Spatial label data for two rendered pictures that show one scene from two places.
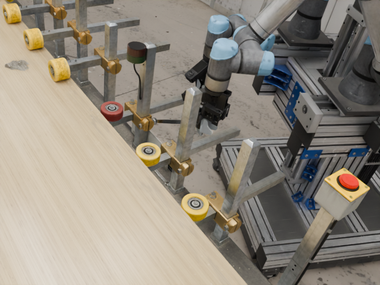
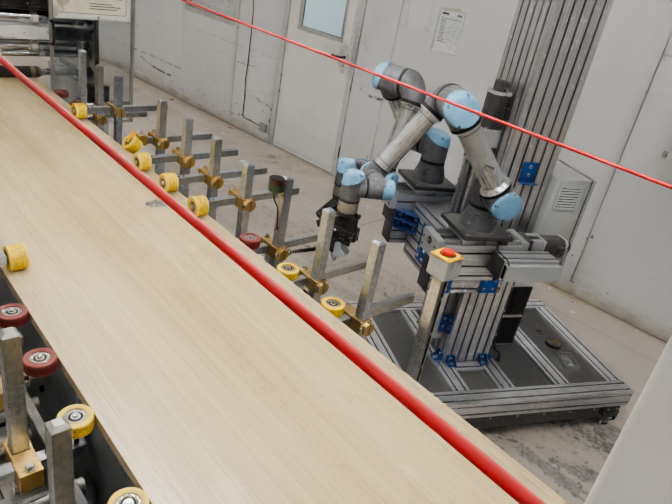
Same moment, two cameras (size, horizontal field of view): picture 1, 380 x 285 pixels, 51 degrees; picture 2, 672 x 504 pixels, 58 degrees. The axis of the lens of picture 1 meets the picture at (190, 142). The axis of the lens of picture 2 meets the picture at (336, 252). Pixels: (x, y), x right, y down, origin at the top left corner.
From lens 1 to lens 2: 95 cm
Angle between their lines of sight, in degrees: 14
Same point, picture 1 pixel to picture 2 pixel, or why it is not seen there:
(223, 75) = (353, 198)
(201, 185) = not seen: hidden behind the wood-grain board
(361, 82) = (476, 212)
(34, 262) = (206, 332)
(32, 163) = (188, 272)
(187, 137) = (323, 255)
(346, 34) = (465, 176)
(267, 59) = (389, 185)
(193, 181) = not seen: hidden behind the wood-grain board
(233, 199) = (366, 299)
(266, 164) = (402, 327)
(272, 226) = not seen: hidden behind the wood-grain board
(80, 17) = (214, 162)
